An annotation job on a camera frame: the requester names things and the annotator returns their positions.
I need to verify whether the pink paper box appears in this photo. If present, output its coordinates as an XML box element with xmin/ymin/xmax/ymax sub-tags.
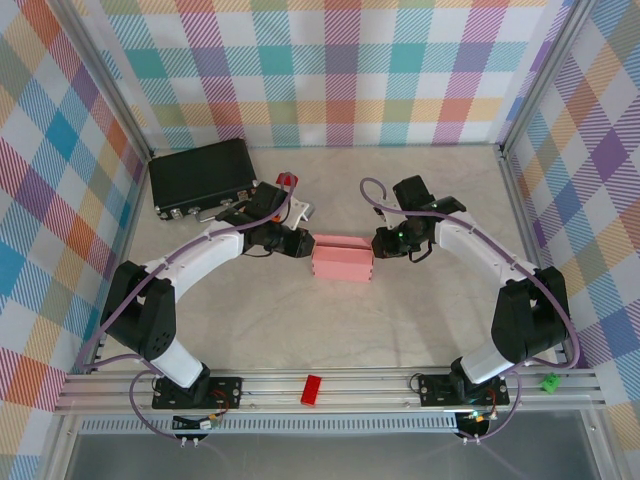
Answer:
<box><xmin>310</xmin><ymin>232</ymin><xmax>375</xmax><ymax>285</ymax></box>

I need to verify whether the long red rectangular brick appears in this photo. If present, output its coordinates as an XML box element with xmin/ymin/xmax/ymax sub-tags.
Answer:
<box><xmin>299</xmin><ymin>373</ymin><xmax>324</xmax><ymax>405</ymax></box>

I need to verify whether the black round controller board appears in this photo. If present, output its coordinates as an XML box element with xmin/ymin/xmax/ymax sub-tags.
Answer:
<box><xmin>457</xmin><ymin>409</ymin><xmax>494</xmax><ymax>442</ymax></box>

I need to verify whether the black briefcase with metal handle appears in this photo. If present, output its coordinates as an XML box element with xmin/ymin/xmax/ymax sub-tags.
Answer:
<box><xmin>147</xmin><ymin>138</ymin><xmax>261</xmax><ymax>225</ymax></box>

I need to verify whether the aluminium side rail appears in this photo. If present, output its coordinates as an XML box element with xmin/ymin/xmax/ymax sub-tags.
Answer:
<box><xmin>494</xmin><ymin>144</ymin><xmax>576</xmax><ymax>370</ymax></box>
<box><xmin>84</xmin><ymin>149</ymin><xmax>156</xmax><ymax>376</ymax></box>

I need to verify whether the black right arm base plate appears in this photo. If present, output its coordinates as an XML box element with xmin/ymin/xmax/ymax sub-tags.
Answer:
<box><xmin>417</xmin><ymin>372</ymin><xmax>511</xmax><ymax>407</ymax></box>

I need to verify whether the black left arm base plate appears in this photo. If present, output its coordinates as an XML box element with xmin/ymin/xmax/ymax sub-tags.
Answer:
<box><xmin>151</xmin><ymin>374</ymin><xmax>245</xmax><ymax>411</ymax></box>

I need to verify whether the long aluminium base rail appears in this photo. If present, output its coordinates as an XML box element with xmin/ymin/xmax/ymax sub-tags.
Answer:
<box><xmin>53</xmin><ymin>367</ymin><xmax>609</xmax><ymax>416</ymax></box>

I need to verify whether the slotted grey cable duct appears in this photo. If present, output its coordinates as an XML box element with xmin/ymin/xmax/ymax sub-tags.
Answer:
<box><xmin>79</xmin><ymin>417</ymin><xmax>461</xmax><ymax>435</ymax></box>

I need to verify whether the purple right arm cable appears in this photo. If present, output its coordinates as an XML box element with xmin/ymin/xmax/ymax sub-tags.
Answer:
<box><xmin>360</xmin><ymin>176</ymin><xmax>581</xmax><ymax>446</ymax></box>

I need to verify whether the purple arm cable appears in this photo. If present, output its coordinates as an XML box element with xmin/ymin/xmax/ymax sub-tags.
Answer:
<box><xmin>74</xmin><ymin>172</ymin><xmax>296</xmax><ymax>445</ymax></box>
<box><xmin>360</xmin><ymin>176</ymin><xmax>581</xmax><ymax>446</ymax></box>

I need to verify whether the small wired connector board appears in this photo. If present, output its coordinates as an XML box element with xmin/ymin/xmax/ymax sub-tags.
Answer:
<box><xmin>172</xmin><ymin>413</ymin><xmax>222</xmax><ymax>433</ymax></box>

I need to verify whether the aluminium corner post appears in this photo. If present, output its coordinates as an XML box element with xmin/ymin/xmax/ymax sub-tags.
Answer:
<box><xmin>49</xmin><ymin>0</ymin><xmax>157</xmax><ymax>157</ymax></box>
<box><xmin>494</xmin><ymin>0</ymin><xmax>601</xmax><ymax>157</ymax></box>

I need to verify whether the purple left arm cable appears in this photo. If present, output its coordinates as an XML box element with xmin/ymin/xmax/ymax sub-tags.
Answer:
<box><xmin>74</xmin><ymin>172</ymin><xmax>296</xmax><ymax>445</ymax></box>

